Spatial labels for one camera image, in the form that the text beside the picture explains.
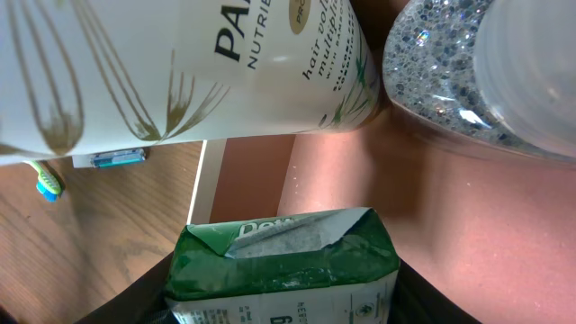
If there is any blue disposable razor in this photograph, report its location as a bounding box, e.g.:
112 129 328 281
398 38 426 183
72 148 146 168

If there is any white Pantene tube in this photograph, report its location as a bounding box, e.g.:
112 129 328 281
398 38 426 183
1 0 380 165

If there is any purple hand soap pump bottle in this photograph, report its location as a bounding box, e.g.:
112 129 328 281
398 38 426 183
382 0 575 165

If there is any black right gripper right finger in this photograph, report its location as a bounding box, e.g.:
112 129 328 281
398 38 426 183
389 260 480 324

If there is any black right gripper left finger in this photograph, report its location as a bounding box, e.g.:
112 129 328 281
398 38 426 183
77 253 176 324

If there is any green white toothbrush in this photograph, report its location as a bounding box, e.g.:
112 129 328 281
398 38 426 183
26 161 62 203

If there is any white box pink interior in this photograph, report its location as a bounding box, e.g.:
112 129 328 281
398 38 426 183
191 1 575 323

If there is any green white soap packet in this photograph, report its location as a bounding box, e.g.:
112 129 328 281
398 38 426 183
164 208 401 323

